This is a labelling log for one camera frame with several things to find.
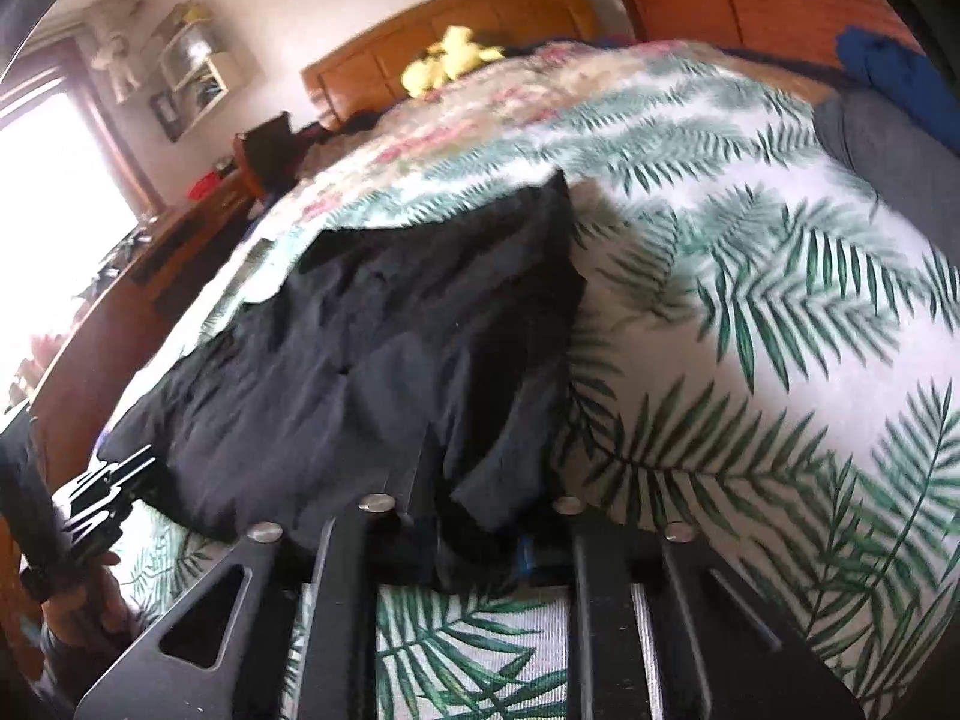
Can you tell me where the person's left hand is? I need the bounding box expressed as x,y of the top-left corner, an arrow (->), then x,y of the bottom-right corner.
41,551 -> 149,652

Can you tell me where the black button shirt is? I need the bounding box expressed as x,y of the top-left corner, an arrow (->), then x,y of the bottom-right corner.
96,167 -> 592,595

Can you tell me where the blue folded clothing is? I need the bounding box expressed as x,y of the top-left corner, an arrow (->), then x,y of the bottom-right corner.
835,25 -> 947,100

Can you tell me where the floral quilt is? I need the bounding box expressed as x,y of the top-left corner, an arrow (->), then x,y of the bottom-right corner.
262,37 -> 721,241

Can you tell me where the white plush toy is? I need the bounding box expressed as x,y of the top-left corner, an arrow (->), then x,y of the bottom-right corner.
86,1 -> 145,104

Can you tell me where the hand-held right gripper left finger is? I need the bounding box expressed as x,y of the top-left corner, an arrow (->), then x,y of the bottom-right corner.
73,424 -> 440,720

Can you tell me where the grey folded clothing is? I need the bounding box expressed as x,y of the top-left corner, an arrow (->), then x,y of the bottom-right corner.
812,88 -> 960,275

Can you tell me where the wooden headboard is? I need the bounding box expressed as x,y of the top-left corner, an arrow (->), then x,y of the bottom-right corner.
300,0 -> 601,132

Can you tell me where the white wall shelf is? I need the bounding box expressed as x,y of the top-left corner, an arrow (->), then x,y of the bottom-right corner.
148,0 -> 250,145

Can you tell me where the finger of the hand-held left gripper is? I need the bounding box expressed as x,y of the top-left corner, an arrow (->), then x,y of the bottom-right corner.
64,445 -> 164,515

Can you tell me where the yellow plush toy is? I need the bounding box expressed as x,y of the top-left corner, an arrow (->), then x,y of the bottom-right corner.
400,25 -> 505,100

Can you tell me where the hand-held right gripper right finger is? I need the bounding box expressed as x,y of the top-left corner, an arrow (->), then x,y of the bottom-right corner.
520,495 -> 875,720

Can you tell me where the window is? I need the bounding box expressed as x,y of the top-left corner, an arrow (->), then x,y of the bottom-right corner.
0,37 -> 167,391

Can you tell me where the leaf print bed sheet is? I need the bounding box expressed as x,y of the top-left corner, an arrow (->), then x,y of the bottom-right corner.
112,52 -> 960,720

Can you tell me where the dark wooden chair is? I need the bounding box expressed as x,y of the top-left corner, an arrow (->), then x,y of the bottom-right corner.
231,109 -> 335,205

